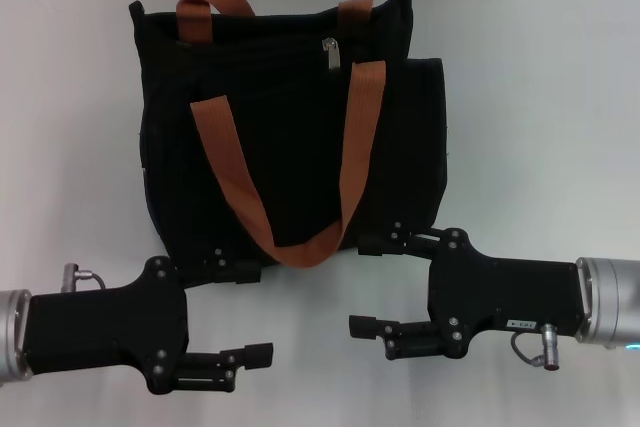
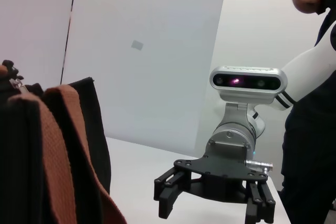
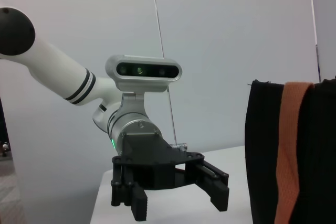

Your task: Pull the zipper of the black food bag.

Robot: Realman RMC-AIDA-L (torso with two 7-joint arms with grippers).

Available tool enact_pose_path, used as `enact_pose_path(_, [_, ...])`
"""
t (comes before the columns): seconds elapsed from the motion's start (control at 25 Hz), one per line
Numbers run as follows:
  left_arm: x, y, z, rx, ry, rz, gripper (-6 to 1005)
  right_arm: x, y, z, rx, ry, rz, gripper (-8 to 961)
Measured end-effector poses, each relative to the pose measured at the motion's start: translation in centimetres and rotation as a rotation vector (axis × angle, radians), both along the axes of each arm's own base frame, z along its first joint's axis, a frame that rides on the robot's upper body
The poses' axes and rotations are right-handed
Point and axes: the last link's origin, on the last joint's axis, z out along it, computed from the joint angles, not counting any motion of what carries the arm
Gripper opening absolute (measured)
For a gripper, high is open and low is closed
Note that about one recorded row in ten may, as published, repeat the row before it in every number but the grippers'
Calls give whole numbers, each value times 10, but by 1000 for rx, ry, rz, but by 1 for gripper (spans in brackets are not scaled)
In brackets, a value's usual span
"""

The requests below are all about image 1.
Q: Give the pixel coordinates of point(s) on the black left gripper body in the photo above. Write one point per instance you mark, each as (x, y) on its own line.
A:
(105, 327)

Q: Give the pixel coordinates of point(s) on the silver metal zipper pull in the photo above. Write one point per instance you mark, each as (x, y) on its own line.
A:
(332, 54)

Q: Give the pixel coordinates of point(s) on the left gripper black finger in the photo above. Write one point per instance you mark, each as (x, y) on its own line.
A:
(225, 362)
(235, 272)

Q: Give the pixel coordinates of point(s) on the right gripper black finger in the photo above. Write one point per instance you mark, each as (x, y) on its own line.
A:
(395, 334)
(395, 242)

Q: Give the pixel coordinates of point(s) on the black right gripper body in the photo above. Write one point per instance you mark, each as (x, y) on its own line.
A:
(500, 297)

